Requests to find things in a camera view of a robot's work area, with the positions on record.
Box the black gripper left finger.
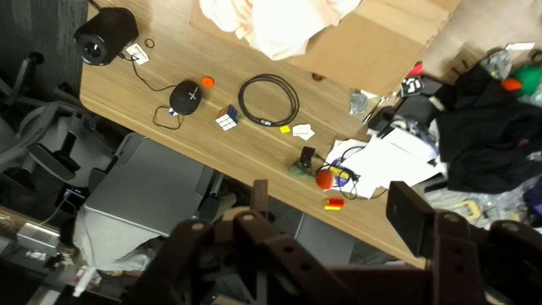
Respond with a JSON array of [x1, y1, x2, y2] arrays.
[[128, 178, 363, 305]]

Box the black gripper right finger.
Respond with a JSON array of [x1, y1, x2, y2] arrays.
[[385, 180, 542, 305]]

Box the peach shirt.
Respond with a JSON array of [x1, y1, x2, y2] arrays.
[[199, 0, 363, 63]]

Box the grey office chair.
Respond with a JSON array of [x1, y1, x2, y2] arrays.
[[294, 214, 397, 268], [72, 132, 229, 239], [0, 49, 118, 197]]

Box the brown cardboard box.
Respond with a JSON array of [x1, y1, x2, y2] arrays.
[[191, 0, 463, 98]]

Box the clear plastic bag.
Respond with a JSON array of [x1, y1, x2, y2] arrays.
[[426, 178, 542, 230]]

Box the white paper stack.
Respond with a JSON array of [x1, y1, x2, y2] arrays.
[[326, 125, 450, 202]]

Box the black clothing pile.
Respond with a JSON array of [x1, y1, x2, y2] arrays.
[[433, 63, 542, 195]]

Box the red yellow block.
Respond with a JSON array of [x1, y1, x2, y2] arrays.
[[323, 197, 348, 214]]

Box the orange ball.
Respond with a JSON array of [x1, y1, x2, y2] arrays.
[[314, 168, 336, 192]]

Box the black green small gadget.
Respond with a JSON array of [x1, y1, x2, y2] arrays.
[[289, 144, 319, 180]]

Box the white paper slip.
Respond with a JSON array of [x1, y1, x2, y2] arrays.
[[290, 122, 318, 142]]

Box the Rubik's cube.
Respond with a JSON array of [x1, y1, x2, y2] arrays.
[[214, 103, 245, 134]]

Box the black round speaker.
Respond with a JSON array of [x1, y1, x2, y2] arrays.
[[168, 78, 206, 117]]

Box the black coiled cable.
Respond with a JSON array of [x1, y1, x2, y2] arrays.
[[236, 71, 302, 129]]

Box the thin black speaker cable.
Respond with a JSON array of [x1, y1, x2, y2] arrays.
[[130, 56, 187, 132]]

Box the black camera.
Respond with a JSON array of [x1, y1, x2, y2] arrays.
[[74, 5, 141, 68]]

